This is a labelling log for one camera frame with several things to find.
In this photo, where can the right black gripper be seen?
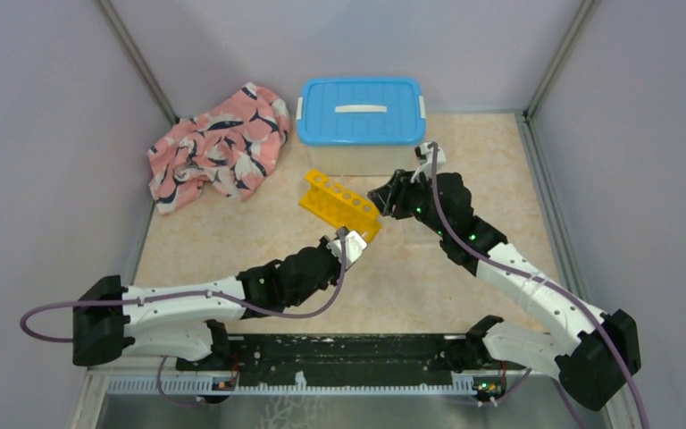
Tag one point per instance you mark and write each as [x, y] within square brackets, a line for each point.
[396, 193]

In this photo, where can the yellow test tube rack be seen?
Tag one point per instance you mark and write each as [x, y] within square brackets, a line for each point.
[339, 206]

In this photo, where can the blue plastic bin lid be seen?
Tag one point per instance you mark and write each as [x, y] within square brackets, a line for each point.
[361, 111]

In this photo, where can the pink patterned cloth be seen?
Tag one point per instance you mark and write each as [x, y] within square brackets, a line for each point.
[234, 148]

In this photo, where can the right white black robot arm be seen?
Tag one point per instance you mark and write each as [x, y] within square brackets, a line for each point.
[591, 353]

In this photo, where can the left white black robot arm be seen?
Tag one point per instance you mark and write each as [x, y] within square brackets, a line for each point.
[187, 322]

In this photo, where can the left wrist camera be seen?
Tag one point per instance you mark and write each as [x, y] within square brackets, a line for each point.
[348, 246]

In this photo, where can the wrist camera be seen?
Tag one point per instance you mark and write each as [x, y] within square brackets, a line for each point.
[431, 158]
[348, 246]

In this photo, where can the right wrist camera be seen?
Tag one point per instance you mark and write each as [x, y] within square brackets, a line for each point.
[431, 158]

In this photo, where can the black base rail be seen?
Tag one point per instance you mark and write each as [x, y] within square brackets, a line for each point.
[368, 360]

